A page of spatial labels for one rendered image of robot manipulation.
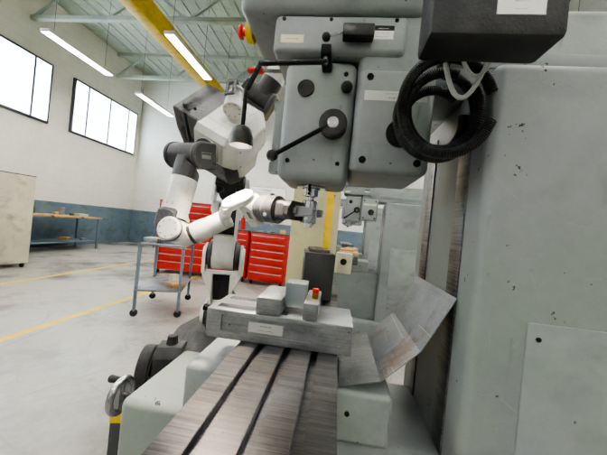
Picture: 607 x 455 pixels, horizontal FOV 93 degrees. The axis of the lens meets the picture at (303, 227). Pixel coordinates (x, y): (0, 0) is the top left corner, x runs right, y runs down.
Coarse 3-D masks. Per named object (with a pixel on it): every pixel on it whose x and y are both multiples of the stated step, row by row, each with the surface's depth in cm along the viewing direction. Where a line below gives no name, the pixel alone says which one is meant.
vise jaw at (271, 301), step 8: (272, 288) 78; (280, 288) 79; (264, 296) 69; (272, 296) 70; (280, 296) 70; (264, 304) 68; (272, 304) 68; (280, 304) 67; (256, 312) 68; (264, 312) 68; (272, 312) 68; (280, 312) 68
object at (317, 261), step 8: (304, 248) 132; (312, 248) 118; (320, 248) 122; (304, 256) 117; (312, 256) 114; (320, 256) 114; (328, 256) 114; (304, 264) 114; (312, 264) 114; (320, 264) 114; (328, 264) 114; (304, 272) 114; (312, 272) 114; (320, 272) 114; (328, 272) 114; (312, 280) 114; (320, 280) 114; (328, 280) 114; (312, 288) 114; (320, 288) 114; (328, 288) 114; (328, 296) 114
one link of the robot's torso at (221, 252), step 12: (216, 192) 142; (216, 204) 137; (240, 216) 139; (228, 228) 143; (216, 240) 137; (228, 240) 138; (216, 252) 137; (228, 252) 138; (216, 264) 138; (228, 264) 138
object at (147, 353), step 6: (144, 348) 125; (150, 348) 126; (144, 354) 123; (150, 354) 123; (138, 360) 120; (144, 360) 121; (150, 360) 122; (138, 366) 119; (144, 366) 120; (138, 372) 118; (144, 372) 119; (138, 378) 118; (144, 378) 118; (150, 378) 130; (138, 384) 118
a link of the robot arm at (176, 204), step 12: (180, 180) 96; (192, 180) 99; (168, 192) 96; (180, 192) 96; (192, 192) 100; (168, 204) 95; (180, 204) 95; (156, 216) 93; (168, 216) 93; (180, 216) 95; (156, 228) 92; (168, 228) 91; (180, 228) 91; (168, 240) 91
